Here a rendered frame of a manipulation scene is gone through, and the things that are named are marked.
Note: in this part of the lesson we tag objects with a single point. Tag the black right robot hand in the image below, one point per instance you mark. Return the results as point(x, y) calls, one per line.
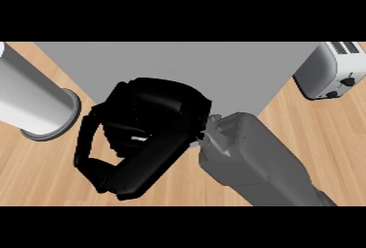
point(152, 106)

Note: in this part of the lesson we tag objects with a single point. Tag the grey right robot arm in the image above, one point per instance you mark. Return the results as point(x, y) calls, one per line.
point(257, 161)

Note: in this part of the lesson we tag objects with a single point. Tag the white cylindrical appliance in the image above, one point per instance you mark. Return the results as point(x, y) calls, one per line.
point(28, 97)

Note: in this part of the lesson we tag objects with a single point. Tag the silver toaster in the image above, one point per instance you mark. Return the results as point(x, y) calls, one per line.
point(333, 71)

